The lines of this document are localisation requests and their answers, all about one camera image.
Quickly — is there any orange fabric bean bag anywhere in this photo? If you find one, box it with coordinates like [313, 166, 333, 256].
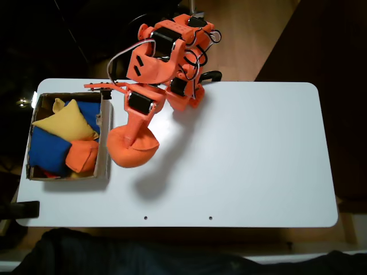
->
[65, 139, 100, 174]
[106, 125, 160, 168]

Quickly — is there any brown cardboard box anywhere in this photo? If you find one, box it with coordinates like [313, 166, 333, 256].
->
[26, 91, 114, 182]

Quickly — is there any blue fabric bean bag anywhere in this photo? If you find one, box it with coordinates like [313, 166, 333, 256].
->
[64, 100, 101, 135]

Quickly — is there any yellow fabric bean bag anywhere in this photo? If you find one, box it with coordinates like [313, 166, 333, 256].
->
[68, 171, 94, 179]
[32, 97, 100, 141]

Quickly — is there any large blue bean bag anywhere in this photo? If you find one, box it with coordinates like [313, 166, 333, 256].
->
[28, 126, 72, 176]

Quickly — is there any red fabric bean bag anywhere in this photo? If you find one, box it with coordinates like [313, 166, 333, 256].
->
[42, 168, 61, 179]

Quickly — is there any black base clamp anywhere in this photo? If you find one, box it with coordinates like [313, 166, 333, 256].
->
[200, 70, 223, 84]

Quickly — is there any metal stand with casters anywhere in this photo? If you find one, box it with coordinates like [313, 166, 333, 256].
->
[188, 0, 205, 18]

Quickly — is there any small shiny metal object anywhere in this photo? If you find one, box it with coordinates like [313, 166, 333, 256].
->
[15, 96, 32, 108]

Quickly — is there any person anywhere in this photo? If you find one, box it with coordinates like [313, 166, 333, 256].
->
[13, 227, 367, 275]

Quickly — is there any black table clamp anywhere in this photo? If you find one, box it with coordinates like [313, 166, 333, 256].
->
[0, 201, 40, 220]

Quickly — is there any wrist camera on orange bracket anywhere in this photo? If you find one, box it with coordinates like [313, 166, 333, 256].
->
[84, 81, 130, 100]

